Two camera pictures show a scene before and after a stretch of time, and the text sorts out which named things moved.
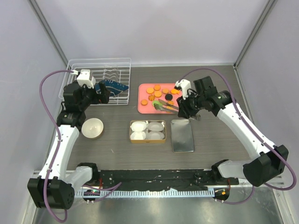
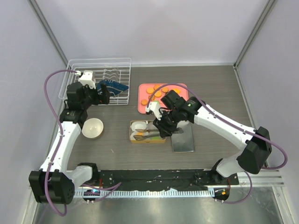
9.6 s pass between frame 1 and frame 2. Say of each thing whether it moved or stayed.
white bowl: stayed
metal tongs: moved
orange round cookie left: stayed
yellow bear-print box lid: stayed
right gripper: moved
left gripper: stayed
